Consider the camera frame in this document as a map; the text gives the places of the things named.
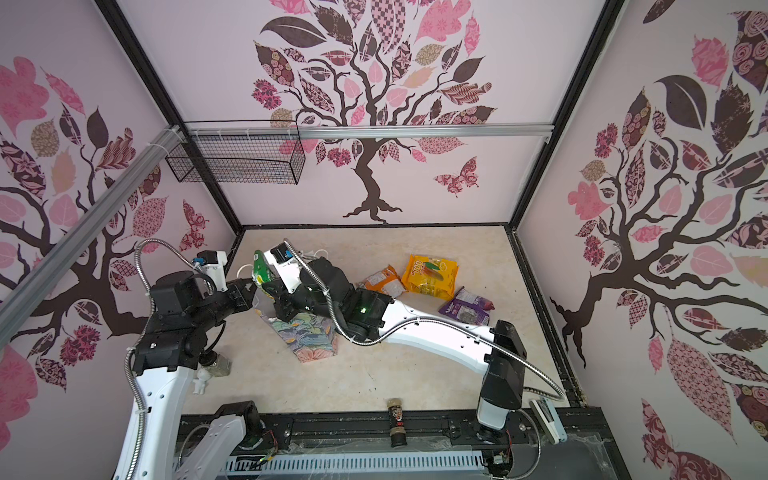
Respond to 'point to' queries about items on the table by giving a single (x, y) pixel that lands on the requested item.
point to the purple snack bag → (469, 307)
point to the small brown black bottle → (398, 437)
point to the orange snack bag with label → (385, 281)
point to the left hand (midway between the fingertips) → (260, 285)
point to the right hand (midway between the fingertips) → (264, 279)
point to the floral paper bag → (311, 336)
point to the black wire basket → (239, 151)
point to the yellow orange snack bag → (431, 276)
